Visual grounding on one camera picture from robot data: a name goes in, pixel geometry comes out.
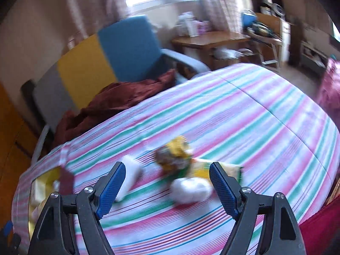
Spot blue bowl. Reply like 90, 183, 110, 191
242, 10, 258, 27

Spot white containers on desk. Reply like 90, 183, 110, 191
177, 12, 200, 37

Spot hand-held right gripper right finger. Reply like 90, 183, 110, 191
209, 161, 306, 255

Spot white plastic bag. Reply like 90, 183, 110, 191
170, 177, 213, 204

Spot wooden desk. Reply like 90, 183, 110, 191
171, 30, 250, 67

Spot grey yellow blue chair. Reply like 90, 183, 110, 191
21, 14, 210, 144

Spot wooden shelf unit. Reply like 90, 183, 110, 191
255, 0, 290, 64

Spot striped bedsheet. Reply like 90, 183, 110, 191
12, 63, 340, 255

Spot pink container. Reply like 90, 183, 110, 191
196, 21, 211, 34

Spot checked pink curtain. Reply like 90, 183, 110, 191
195, 0, 253, 32
60, 0, 130, 32

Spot yellow green flat packet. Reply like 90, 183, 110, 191
190, 159, 243, 184

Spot gold rectangular box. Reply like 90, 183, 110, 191
27, 165, 75, 218

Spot white rectangular box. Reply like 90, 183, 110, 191
114, 155, 142, 202

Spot yellow wooden wardrobe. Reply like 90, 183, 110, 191
0, 82, 35, 181

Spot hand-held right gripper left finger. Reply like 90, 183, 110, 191
28, 161, 126, 255

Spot yellow snack packet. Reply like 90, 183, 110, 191
167, 136, 193, 161

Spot white bag under desk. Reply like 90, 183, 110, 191
212, 46, 243, 60

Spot red garment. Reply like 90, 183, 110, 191
299, 204, 340, 255

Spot pink blanket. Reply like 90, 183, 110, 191
316, 58, 340, 123

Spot maroon cloth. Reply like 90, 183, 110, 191
54, 69, 177, 145

